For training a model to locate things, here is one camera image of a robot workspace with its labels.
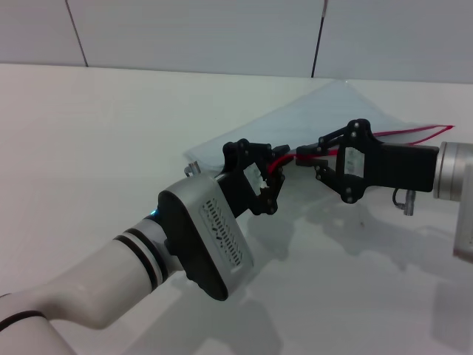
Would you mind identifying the clear red-zip document bag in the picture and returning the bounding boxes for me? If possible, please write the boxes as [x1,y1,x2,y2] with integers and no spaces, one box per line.
[183,79,456,186]

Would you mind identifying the silver right gripper cable plug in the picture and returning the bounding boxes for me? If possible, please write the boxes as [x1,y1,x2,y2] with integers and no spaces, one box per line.
[392,187,417,217]

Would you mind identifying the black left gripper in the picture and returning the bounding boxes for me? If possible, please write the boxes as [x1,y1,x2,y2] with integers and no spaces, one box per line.
[216,138,290,220]

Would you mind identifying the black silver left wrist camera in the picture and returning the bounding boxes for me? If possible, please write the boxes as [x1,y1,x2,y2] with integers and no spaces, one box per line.
[157,173,255,302]

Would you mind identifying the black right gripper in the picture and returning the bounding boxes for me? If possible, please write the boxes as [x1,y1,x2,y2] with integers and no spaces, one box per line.
[296,118,441,203]

